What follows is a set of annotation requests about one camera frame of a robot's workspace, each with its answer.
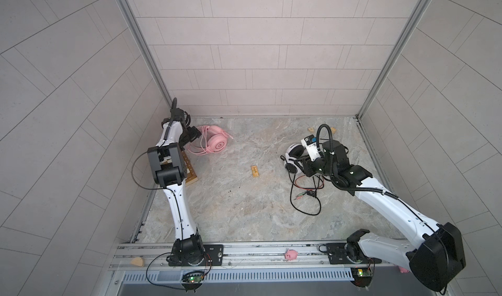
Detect circuit board with led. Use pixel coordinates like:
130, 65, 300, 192
181, 271, 205, 290
350, 268, 373, 289

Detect white black headphones with cable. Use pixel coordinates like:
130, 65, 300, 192
281, 144, 325, 216

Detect pink headphones with cable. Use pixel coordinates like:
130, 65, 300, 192
186, 125, 233, 156

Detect right circuit board with led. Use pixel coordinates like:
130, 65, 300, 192
350, 268, 373, 289

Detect wooden folding chess board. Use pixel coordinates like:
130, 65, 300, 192
182, 151, 198, 186

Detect pink pig toy centre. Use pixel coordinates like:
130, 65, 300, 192
284, 249, 298, 261

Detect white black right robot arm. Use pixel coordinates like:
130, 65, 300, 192
298, 124, 466, 294

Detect small printed wooden block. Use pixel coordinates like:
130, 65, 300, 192
251, 165, 259, 178

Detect beige wooden piece on rail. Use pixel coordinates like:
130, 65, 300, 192
130, 257, 145, 267

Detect left circuit board with led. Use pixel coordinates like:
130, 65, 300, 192
181, 271, 205, 290

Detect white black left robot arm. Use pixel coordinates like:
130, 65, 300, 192
145, 98, 205, 267

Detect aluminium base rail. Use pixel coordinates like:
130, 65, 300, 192
99, 241, 426, 295

